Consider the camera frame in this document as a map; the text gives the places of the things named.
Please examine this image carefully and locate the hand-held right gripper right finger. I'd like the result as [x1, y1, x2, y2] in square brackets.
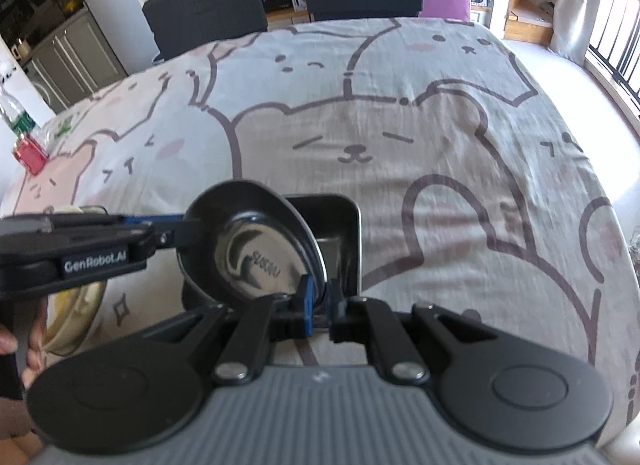
[329, 282, 496, 386]

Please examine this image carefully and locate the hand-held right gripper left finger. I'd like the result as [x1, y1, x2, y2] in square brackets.
[135, 275, 317, 386]

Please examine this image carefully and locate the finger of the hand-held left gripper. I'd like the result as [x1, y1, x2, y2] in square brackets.
[122, 214, 187, 224]
[149, 219, 204, 251]

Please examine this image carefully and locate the round stainless steel bowl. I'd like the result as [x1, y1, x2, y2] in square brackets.
[175, 180, 328, 313]

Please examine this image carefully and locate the cream ceramic bowl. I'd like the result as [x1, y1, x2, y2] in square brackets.
[42, 204, 108, 358]

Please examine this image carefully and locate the stainless steel rectangular container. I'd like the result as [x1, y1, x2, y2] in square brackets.
[282, 194, 362, 298]

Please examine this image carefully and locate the person's left hand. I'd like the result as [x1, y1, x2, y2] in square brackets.
[0, 295, 51, 391]

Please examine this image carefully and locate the red drink can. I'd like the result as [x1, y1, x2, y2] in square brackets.
[14, 138, 50, 176]

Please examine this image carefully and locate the clear plastic water bottle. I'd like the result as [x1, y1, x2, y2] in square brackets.
[0, 85, 43, 143]

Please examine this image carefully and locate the grey kitchen cabinet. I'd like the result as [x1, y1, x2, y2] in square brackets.
[20, 9, 128, 113]

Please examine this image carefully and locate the beige curtain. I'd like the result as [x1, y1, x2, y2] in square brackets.
[550, 0, 608, 65]

